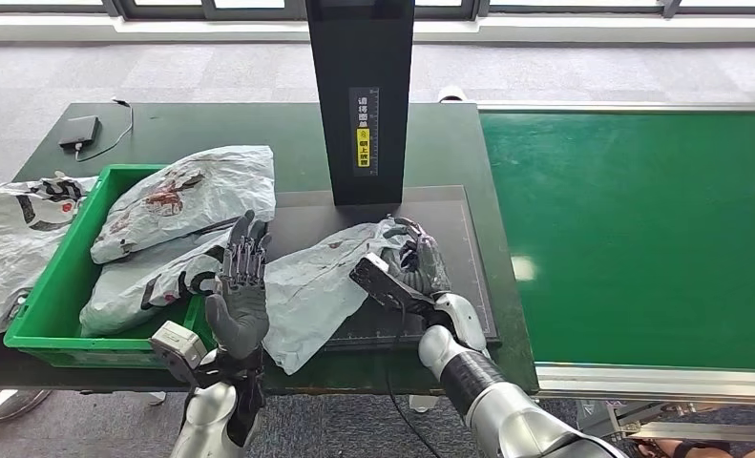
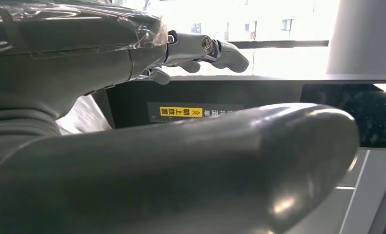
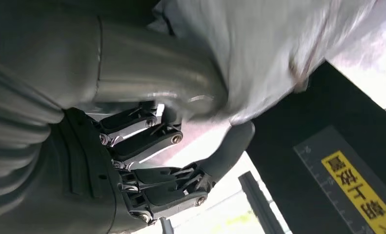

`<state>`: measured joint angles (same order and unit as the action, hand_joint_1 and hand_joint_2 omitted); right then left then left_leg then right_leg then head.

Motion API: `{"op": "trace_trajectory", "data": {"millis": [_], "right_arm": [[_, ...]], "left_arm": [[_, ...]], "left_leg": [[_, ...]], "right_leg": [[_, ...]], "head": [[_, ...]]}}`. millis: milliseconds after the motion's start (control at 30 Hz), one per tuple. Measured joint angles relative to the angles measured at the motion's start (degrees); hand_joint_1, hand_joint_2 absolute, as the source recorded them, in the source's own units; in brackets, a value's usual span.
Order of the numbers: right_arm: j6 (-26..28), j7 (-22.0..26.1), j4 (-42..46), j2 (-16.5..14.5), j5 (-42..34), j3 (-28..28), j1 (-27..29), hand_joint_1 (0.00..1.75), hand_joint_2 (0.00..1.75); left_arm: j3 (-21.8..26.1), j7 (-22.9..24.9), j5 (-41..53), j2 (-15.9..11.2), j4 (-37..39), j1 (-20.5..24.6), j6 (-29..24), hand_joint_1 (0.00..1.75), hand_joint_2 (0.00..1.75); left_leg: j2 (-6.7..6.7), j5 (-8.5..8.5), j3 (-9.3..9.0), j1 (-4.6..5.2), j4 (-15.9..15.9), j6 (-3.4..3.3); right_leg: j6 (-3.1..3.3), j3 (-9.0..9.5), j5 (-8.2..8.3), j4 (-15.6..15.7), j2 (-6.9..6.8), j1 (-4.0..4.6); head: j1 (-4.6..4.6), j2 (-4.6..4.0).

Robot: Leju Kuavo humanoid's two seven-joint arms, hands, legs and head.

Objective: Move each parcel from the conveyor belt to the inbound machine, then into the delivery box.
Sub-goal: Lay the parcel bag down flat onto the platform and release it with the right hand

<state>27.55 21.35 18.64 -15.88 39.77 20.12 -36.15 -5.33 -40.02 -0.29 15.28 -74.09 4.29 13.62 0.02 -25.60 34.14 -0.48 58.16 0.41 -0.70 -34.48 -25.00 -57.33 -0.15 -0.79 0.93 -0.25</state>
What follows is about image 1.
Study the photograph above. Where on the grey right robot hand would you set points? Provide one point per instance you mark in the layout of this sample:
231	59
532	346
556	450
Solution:
424	265

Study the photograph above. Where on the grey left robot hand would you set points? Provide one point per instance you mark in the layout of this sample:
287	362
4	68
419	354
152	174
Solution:
241	316

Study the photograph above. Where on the small plain grey parcel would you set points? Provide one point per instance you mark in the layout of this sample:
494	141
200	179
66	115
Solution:
314	297

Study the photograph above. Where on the large grey parcel red print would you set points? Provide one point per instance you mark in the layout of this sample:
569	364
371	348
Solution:
137	284

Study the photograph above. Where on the grey parcel small logos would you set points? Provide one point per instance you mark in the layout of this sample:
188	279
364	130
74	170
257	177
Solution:
212	189

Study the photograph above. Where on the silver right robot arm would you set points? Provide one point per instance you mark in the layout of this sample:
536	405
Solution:
497	404

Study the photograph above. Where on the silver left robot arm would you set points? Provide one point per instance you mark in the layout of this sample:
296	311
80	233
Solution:
209	417

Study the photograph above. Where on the green belt conveyor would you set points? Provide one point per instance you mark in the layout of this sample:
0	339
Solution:
604	221

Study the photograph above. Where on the black inbound scanning machine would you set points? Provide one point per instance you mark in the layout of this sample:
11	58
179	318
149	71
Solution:
359	63

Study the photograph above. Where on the white parcel bag black print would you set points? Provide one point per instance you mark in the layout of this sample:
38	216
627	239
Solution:
4	253

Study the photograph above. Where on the white table foot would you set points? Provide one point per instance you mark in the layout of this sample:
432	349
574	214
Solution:
422	404
157	398

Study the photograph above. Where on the green plastic crate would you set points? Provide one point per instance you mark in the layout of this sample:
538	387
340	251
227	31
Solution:
54	297

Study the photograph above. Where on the black power bank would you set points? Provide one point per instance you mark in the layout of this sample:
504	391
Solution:
79	131

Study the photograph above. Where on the chrome round base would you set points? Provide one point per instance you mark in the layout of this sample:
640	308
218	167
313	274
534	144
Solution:
4	404

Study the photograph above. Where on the person's foot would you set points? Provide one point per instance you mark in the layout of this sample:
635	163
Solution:
661	451

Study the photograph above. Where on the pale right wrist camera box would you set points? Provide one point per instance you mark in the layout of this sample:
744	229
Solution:
386	284

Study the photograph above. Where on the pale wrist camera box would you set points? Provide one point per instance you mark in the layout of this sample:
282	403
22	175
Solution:
176	347
386	284

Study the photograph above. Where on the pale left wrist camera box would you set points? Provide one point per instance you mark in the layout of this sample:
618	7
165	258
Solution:
176	347

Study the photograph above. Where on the aluminium conveyor support frame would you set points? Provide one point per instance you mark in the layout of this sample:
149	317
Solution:
598	418

